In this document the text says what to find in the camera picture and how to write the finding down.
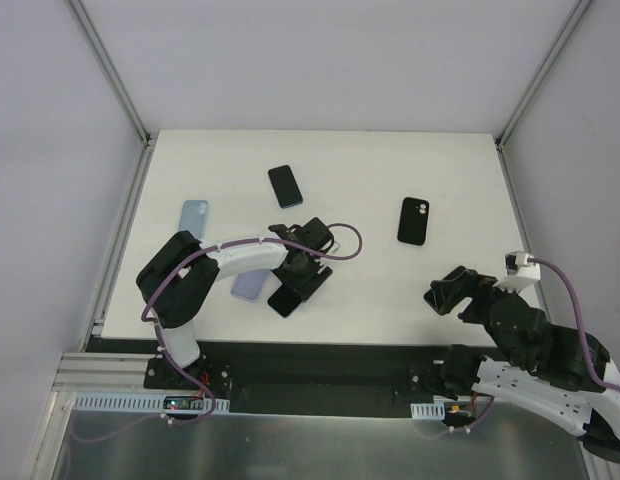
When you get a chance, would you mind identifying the lavender phone case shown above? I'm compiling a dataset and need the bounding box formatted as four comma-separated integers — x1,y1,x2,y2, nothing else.
230,270,270,302

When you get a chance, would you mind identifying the black phone case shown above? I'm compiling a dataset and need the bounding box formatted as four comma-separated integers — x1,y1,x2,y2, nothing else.
397,197,430,246

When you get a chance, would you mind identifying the black phone teal edge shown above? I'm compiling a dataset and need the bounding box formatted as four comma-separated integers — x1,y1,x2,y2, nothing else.
267,285,302,318

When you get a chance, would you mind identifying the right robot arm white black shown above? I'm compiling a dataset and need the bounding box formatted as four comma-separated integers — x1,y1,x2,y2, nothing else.
424,261,620,464

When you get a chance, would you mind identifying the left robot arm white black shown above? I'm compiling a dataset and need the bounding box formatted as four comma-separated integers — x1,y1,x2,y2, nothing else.
136,218,334,389

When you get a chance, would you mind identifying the black phone blue edge far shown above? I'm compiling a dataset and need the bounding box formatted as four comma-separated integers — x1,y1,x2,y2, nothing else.
268,165,303,209

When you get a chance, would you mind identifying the light blue phone case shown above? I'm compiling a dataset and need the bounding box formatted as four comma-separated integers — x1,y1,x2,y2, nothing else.
178,200,209,240

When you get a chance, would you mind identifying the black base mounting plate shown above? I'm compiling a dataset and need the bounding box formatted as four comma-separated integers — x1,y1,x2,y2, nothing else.
87,339,491,418

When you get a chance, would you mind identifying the metal sheet front panel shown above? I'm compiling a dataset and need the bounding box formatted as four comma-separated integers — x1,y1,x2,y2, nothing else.
53,404,588,479

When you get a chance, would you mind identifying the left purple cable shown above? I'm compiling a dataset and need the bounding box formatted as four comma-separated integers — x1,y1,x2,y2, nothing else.
141,223,364,401

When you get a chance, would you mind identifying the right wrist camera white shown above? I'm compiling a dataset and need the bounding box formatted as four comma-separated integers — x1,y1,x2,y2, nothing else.
494,251,541,293

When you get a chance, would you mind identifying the right white cable duct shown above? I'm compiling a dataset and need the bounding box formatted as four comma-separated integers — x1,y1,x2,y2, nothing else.
410,401,446,421

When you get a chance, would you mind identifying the white cable duct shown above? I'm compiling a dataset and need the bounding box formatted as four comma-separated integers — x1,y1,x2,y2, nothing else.
74,392,230,415
410,401,446,421

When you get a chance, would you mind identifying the right aluminium table rail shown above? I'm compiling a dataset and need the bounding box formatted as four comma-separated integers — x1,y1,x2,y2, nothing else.
495,145,549,314

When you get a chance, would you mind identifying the aluminium table rail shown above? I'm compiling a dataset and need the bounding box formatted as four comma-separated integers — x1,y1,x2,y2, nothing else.
495,145,549,314
78,133,158,352

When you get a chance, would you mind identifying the left aluminium table rail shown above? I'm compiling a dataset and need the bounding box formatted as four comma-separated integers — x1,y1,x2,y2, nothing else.
78,133,158,352

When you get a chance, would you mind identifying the left white cable duct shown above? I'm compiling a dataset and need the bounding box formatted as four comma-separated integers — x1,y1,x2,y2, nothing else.
74,392,230,415

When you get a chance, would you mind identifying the right aluminium frame post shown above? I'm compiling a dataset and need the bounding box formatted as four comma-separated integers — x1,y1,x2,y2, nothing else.
495,0,595,151

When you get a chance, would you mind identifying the aluminium frame post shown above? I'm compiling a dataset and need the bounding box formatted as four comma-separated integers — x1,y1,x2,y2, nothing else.
495,0,595,151
64,0,152,146

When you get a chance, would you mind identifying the left aluminium frame post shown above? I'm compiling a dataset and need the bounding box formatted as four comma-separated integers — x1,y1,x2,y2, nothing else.
64,0,152,146

